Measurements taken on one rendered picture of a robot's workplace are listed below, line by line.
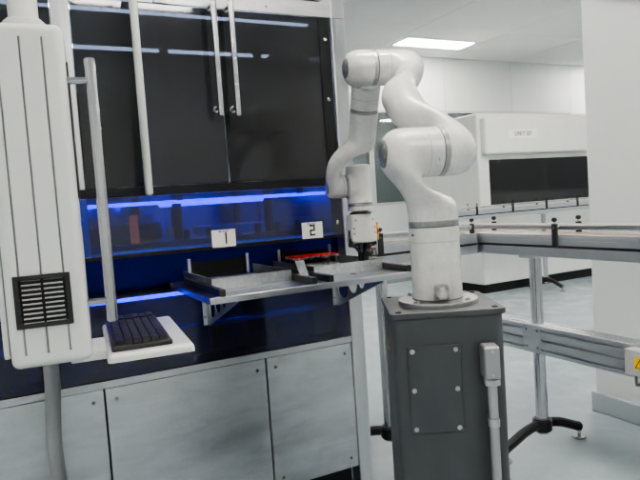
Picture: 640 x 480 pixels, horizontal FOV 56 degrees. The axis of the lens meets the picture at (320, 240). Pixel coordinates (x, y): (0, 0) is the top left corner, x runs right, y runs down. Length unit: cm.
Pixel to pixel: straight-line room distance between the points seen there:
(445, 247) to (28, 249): 93
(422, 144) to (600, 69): 186
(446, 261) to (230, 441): 113
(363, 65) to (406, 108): 22
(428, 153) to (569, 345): 136
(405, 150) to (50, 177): 79
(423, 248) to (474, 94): 756
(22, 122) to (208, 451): 127
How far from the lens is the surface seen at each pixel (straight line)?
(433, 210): 142
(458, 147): 145
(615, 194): 311
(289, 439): 233
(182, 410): 216
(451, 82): 872
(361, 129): 194
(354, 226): 201
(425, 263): 144
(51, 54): 149
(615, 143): 311
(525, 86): 963
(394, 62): 175
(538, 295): 269
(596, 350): 251
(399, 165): 140
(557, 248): 252
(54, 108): 147
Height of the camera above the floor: 112
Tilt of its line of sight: 4 degrees down
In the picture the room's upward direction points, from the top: 4 degrees counter-clockwise
